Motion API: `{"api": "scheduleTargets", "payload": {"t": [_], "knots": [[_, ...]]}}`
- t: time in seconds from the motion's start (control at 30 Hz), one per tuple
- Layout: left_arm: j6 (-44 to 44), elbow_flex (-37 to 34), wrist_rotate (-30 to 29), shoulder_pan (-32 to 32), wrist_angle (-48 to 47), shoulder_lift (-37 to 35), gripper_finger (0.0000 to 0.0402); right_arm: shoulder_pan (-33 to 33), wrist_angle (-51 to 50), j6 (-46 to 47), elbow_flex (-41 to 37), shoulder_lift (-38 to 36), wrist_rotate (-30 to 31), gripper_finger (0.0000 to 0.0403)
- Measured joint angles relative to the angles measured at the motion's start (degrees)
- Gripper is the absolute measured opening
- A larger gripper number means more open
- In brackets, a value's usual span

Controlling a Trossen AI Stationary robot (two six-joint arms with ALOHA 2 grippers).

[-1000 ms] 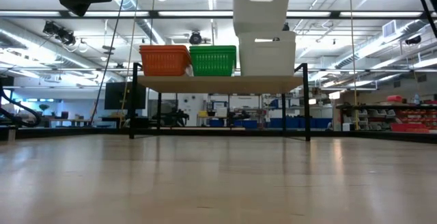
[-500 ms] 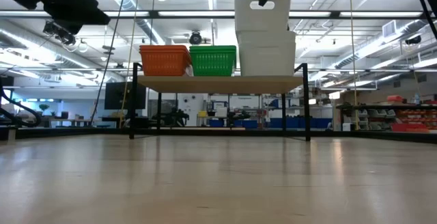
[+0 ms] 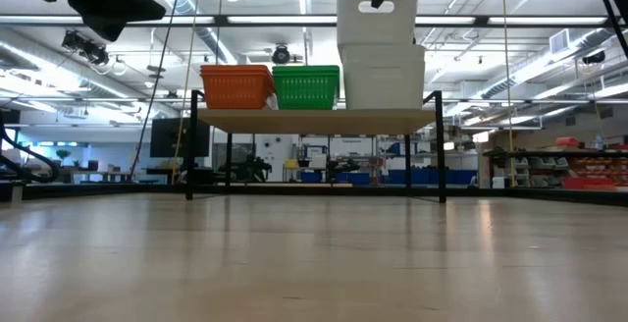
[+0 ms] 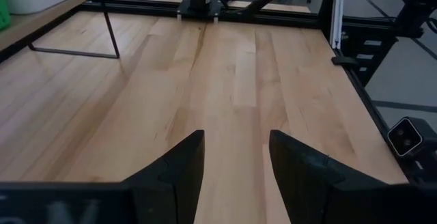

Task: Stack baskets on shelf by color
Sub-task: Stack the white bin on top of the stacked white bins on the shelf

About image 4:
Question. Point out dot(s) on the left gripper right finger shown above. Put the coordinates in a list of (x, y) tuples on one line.
[(304, 190)]

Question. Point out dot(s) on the wooden shelf black metal legs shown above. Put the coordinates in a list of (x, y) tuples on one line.
[(41, 19)]

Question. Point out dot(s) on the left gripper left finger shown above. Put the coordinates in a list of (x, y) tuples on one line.
[(170, 190)]

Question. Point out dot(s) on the black floor equipment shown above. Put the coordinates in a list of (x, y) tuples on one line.
[(416, 5)]

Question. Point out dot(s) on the green plastic basket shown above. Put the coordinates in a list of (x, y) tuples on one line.
[(3, 12)]

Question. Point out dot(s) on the small black table camera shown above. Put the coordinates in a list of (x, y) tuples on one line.
[(404, 137)]

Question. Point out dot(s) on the silver frame bracket strip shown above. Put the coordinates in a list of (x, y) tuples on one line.
[(337, 19)]

